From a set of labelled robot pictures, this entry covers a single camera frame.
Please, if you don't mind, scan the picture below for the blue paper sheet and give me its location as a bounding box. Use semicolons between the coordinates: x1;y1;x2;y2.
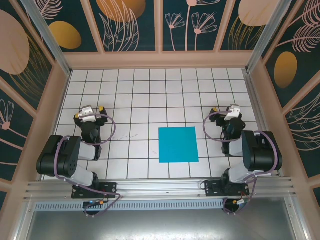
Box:
158;126;200;164

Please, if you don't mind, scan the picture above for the grey metal sheet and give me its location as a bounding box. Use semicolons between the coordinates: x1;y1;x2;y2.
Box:
24;197;298;240

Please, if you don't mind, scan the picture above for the small circuit board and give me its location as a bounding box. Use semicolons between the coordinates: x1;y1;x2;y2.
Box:
82;199;110;210
231;197;251;208

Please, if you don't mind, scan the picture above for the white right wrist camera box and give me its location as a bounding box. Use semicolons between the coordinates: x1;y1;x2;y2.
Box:
223;103;242;123

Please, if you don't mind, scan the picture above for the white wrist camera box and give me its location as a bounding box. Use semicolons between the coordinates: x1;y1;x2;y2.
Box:
223;103;242;123
78;104;98;124

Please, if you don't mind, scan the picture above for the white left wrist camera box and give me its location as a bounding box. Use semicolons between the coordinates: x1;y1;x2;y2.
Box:
78;104;98;124

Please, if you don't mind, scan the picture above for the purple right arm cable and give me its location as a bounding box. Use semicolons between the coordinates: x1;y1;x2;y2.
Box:
202;111;279;216

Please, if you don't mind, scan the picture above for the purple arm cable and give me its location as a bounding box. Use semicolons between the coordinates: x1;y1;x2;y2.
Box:
53;113;123;218
202;111;279;216

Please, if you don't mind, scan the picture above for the aluminium side rail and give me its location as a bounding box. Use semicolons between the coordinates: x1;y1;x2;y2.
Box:
241;69;285;177

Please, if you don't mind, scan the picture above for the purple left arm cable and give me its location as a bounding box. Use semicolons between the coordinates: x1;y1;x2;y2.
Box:
53;113;123;218

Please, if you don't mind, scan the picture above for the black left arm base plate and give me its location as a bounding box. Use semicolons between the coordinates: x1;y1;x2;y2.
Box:
71;181;118;200

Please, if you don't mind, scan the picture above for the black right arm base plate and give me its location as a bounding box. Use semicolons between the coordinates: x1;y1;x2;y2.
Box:
204;179;251;198

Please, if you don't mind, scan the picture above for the aluminium frame post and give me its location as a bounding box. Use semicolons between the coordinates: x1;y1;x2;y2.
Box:
19;0;72;76
246;0;295;73

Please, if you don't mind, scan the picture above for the aluminium mounting rail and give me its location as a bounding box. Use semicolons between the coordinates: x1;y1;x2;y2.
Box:
23;176;297;201

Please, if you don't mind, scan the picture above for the grey slotted cable duct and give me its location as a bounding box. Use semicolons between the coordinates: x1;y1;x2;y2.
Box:
33;199;226;212

